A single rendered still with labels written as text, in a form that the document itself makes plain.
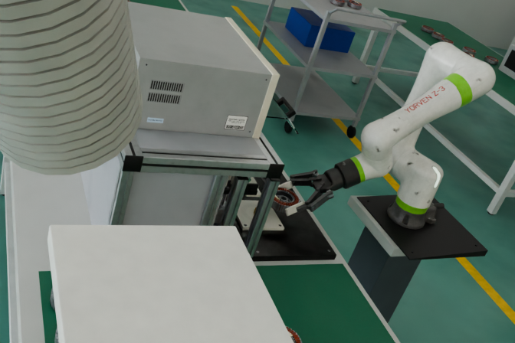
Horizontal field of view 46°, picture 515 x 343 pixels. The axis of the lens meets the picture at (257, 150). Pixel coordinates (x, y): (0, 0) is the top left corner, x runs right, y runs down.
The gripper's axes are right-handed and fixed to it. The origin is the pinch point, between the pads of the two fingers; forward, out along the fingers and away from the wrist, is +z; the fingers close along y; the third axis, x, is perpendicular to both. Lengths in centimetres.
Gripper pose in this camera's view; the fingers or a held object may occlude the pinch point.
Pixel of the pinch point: (284, 199)
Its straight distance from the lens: 204.8
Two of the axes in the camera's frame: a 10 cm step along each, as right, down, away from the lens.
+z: -9.2, 3.7, -1.4
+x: -2.1, -7.7, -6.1
